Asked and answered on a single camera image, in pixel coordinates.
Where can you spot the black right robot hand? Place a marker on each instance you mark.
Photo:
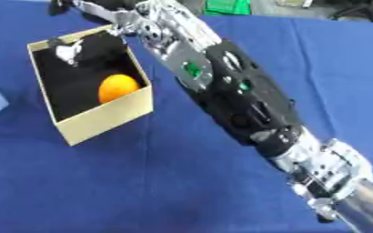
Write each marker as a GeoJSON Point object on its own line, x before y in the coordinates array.
{"type": "Point", "coordinates": [104, 11]}

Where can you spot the silver and black right robot arm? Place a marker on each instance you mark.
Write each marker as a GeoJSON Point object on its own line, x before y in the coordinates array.
{"type": "Point", "coordinates": [237, 91]}

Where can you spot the tan cardboard box black inside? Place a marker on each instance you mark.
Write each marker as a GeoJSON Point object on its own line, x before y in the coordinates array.
{"type": "Point", "coordinates": [108, 115]}

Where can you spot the orange toy fruit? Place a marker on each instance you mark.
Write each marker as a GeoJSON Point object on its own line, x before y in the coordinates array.
{"type": "Point", "coordinates": [117, 88]}

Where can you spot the green bag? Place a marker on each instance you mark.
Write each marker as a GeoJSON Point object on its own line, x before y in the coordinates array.
{"type": "Point", "coordinates": [227, 6]}

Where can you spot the black chair base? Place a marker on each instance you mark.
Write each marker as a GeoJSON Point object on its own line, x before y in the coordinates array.
{"type": "Point", "coordinates": [360, 11]}

